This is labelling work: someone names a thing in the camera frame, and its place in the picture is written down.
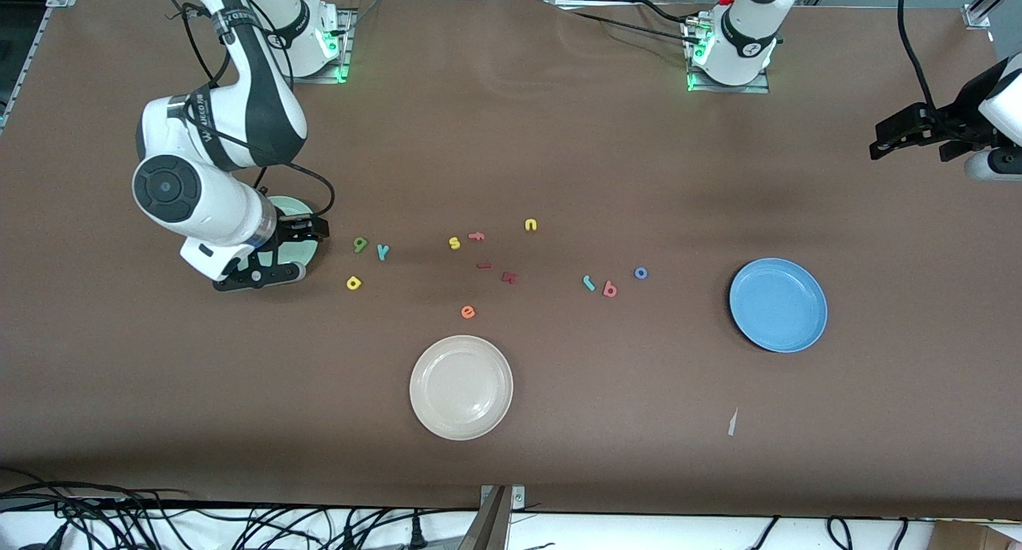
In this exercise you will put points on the brown cardboard box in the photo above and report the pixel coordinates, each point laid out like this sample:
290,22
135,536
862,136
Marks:
974,536

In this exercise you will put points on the aluminium corner profile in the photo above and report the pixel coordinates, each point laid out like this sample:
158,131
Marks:
986,3

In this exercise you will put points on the pink foam letter q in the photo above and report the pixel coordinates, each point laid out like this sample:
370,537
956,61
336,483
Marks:
607,286

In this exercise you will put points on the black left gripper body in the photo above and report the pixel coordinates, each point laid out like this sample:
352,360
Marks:
960,124

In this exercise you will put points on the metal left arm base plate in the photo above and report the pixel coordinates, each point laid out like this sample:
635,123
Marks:
730,89

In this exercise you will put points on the green foam letter g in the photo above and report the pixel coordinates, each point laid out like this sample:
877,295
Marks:
360,247

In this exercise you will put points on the small grey paper scrap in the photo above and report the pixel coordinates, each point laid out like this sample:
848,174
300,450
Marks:
732,422

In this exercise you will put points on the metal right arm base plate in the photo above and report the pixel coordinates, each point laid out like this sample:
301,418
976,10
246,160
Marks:
346,39

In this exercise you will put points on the beige white plate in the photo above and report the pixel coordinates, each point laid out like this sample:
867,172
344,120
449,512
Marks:
461,388

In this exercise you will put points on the blue plate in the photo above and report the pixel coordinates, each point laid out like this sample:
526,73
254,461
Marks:
778,305

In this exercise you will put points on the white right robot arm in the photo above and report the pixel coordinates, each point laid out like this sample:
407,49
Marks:
200,207

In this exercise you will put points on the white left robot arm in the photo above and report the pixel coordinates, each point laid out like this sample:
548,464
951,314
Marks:
742,39

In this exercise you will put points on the light green plate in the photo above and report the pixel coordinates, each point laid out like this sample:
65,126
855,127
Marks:
303,253

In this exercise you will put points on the metal table edge bracket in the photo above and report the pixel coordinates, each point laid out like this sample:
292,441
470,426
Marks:
499,518

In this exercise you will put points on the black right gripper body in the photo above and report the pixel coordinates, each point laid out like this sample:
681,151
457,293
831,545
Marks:
292,231

